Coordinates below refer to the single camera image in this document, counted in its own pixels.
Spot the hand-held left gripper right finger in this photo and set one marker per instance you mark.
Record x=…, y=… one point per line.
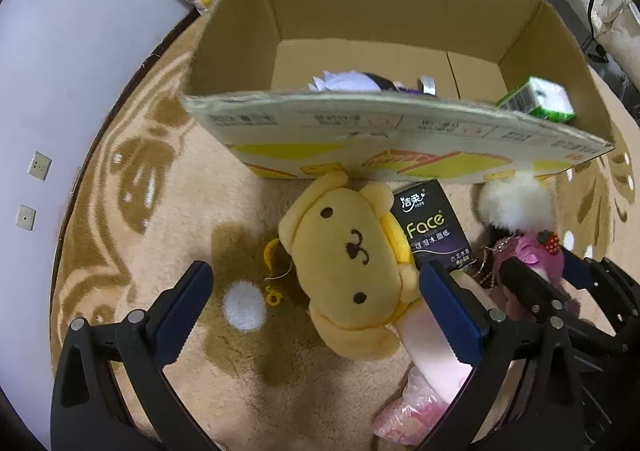
x=450, y=313

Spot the beige patterned rug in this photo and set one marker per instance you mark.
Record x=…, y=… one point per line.
x=200, y=211

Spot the white plastic packet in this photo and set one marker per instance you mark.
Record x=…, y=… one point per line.
x=345, y=80

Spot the pink plastic bag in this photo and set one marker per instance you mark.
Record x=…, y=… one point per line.
x=410, y=416

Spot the white wall socket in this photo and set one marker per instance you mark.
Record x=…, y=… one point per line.
x=25, y=217
x=40, y=166

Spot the cardboard box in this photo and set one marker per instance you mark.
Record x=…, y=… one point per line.
x=350, y=6

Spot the black tissue packet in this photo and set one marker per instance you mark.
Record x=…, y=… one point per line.
x=430, y=226

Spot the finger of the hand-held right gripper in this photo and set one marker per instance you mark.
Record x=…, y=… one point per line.
x=577, y=271
x=530, y=283

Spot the white fluffy flower plush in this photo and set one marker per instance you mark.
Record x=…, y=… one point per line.
x=515, y=203

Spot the silver edged packet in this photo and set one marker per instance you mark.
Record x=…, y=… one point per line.
x=425, y=85

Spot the green tissue pack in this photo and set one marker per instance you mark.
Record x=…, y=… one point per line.
x=540, y=98

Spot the yellow dog plush toy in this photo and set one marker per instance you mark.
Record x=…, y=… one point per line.
x=345, y=276

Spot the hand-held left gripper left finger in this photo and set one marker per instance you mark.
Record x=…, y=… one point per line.
x=186, y=313

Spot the pink swirl lollipop plush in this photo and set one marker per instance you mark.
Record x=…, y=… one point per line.
x=425, y=346

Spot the white fabric wardrobe cover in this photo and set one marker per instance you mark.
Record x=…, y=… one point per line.
x=620, y=31

